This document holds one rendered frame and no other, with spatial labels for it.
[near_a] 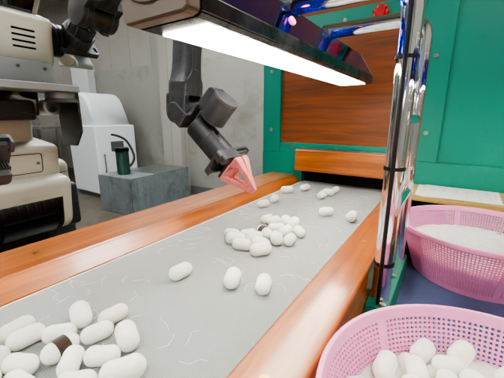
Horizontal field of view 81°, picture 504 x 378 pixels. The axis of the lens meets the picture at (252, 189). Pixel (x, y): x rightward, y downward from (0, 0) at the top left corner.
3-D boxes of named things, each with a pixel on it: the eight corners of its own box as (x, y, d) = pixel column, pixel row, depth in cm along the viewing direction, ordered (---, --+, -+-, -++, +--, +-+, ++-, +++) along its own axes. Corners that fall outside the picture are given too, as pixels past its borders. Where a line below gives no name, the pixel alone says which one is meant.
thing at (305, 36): (121, 26, 26) (112, -71, 24) (340, 86, 77) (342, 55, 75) (186, 8, 22) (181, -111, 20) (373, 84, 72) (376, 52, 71)
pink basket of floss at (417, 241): (469, 327, 42) (482, 265, 39) (369, 247, 67) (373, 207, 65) (621, 309, 46) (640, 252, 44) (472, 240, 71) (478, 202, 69)
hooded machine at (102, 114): (142, 190, 404) (133, 93, 375) (104, 199, 357) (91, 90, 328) (112, 184, 435) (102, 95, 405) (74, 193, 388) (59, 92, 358)
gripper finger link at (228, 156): (269, 178, 63) (241, 148, 65) (250, 186, 57) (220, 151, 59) (251, 199, 66) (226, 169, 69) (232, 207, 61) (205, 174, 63)
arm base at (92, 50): (85, 37, 94) (45, 28, 84) (97, 17, 90) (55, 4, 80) (98, 59, 93) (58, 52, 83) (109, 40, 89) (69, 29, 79)
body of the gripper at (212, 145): (251, 151, 67) (231, 128, 69) (223, 156, 59) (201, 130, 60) (236, 170, 70) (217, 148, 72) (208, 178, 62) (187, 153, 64)
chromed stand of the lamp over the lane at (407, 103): (263, 292, 50) (266, -6, 40) (310, 249, 66) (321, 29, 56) (385, 337, 40) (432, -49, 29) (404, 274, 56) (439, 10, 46)
